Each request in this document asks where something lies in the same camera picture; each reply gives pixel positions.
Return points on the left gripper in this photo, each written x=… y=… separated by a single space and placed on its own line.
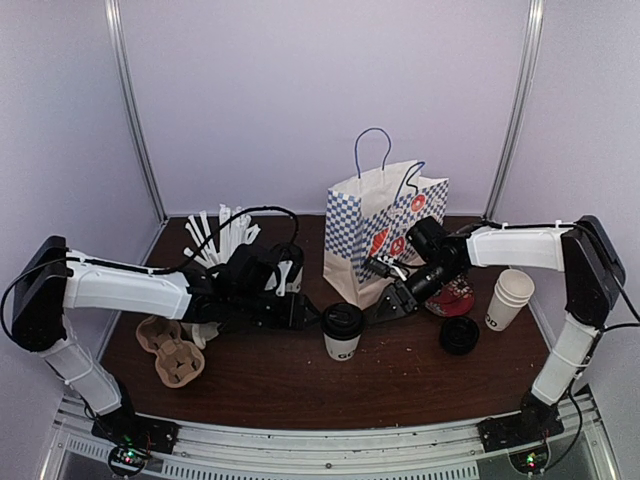
x=294 y=315

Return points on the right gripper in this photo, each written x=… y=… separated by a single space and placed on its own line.
x=404 y=303

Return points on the blue checkered paper bag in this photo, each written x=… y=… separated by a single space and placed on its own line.
x=368 y=215

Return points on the white paper coffee cup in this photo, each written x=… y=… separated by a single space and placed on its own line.
x=294 y=276

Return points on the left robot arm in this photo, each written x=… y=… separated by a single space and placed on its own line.
x=260 y=283

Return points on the red floral plate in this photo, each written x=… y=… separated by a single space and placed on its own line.
x=455 y=299

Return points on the stack of black lids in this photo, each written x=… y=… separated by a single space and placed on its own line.
x=459 y=335

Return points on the paper cup holding straws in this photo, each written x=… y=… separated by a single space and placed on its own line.
x=215 y=249

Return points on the cream ceramic mug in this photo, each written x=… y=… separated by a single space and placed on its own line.
x=201 y=333

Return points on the stack of paper cups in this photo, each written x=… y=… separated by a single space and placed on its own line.
x=512 y=292

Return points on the cardboard cup carrier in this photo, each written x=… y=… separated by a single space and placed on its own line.
x=178 y=361

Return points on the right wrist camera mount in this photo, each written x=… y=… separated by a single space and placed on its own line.
x=385 y=266

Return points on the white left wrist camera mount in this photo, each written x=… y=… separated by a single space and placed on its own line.
x=280 y=283

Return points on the aluminium front rail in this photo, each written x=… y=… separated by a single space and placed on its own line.
x=452 y=450

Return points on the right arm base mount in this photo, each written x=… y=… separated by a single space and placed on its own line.
x=515 y=430

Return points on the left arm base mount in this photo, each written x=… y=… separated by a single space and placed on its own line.
x=142 y=433

